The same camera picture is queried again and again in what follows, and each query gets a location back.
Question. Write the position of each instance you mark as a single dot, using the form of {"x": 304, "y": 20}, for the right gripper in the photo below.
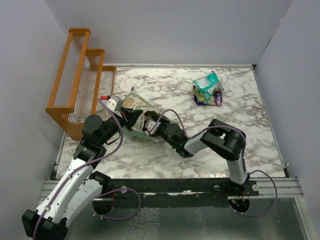
{"x": 164, "y": 122}

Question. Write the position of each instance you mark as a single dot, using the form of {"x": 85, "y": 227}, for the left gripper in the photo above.
{"x": 131, "y": 116}

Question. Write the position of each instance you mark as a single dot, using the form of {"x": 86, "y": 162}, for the purple snack packet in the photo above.
{"x": 215, "y": 100}

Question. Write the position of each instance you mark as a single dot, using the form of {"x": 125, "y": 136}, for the teal snack packet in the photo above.
{"x": 208, "y": 85}

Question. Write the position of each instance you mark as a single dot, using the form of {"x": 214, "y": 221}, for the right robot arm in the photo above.
{"x": 226, "y": 141}

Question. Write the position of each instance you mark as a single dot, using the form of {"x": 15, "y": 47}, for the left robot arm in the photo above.
{"x": 80, "y": 184}

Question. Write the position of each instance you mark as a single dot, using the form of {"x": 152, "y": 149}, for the orange wooden rack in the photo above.
{"x": 76, "y": 87}

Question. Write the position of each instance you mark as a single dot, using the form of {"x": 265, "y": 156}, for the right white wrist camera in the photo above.
{"x": 151, "y": 127}

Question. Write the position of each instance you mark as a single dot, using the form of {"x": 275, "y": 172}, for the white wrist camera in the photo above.
{"x": 151, "y": 127}
{"x": 112, "y": 102}

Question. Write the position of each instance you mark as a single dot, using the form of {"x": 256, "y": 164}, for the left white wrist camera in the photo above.
{"x": 112, "y": 102}

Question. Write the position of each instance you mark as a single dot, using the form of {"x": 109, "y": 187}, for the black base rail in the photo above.
{"x": 169, "y": 192}

